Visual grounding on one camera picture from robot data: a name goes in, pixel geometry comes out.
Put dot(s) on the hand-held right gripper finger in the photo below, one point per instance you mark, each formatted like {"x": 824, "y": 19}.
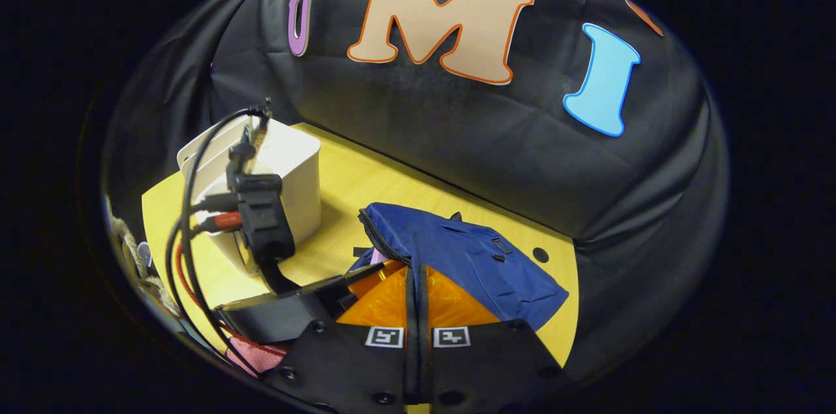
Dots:
{"x": 411, "y": 309}
{"x": 424, "y": 309}

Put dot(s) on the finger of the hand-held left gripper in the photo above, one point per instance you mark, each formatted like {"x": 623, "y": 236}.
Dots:
{"x": 339, "y": 283}

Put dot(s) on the white plastic bookshelf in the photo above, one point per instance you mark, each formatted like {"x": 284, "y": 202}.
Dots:
{"x": 297, "y": 179}

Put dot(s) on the blue schoolbag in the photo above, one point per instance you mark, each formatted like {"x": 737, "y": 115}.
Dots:
{"x": 483, "y": 264}

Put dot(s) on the pink mesh fabric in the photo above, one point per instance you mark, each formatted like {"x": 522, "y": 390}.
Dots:
{"x": 258, "y": 356}

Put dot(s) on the black backdrop cloth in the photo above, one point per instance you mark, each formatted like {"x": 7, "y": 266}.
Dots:
{"x": 457, "y": 140}

